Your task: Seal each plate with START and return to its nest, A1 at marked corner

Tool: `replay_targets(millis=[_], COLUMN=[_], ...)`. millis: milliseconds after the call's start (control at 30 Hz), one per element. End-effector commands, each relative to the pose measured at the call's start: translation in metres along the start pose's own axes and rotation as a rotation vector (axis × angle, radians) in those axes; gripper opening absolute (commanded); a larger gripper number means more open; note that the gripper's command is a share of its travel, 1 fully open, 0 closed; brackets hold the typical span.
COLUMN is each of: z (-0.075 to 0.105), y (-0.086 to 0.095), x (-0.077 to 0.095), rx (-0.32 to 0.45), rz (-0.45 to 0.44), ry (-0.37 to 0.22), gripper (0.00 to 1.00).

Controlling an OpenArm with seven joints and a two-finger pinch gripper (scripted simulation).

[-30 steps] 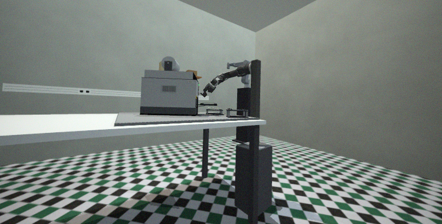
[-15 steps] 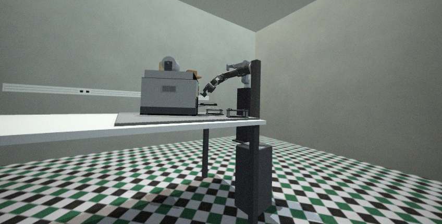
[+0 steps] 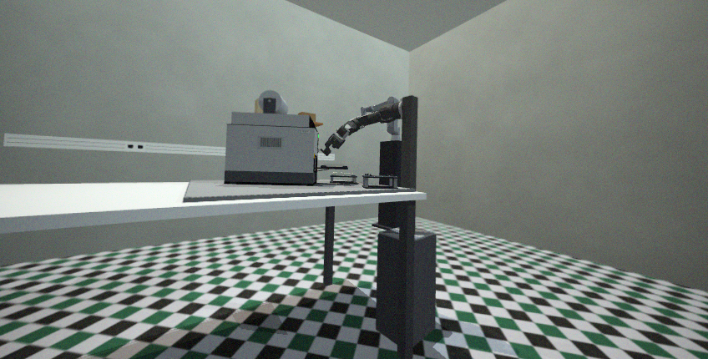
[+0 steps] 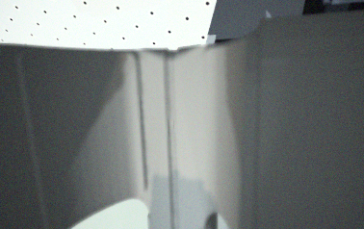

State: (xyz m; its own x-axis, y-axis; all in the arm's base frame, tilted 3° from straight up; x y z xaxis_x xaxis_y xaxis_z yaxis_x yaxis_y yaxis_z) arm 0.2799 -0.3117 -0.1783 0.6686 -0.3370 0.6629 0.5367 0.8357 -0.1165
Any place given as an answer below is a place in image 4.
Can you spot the grey flat base plate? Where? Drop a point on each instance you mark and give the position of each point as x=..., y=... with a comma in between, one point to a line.
x=112, y=24

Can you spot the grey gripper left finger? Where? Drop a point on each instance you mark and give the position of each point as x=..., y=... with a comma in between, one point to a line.
x=83, y=129

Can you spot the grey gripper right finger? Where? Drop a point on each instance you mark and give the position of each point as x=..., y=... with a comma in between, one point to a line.
x=280, y=109

